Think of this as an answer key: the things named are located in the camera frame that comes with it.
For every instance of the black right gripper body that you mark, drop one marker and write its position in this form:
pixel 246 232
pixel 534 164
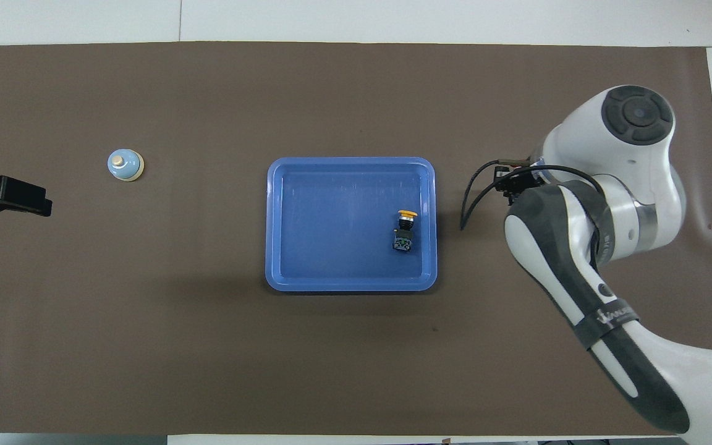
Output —
pixel 520 181

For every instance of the yellow push button switch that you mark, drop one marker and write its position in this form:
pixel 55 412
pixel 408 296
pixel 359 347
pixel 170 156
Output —
pixel 404 232

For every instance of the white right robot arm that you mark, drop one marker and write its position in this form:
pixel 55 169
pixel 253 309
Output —
pixel 628 161

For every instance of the light blue service bell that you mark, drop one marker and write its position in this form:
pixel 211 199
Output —
pixel 125 165

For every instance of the blue plastic tray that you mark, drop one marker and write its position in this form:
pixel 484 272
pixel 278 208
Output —
pixel 331 228

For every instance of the brown table mat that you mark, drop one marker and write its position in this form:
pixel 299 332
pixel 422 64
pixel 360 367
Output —
pixel 207 346

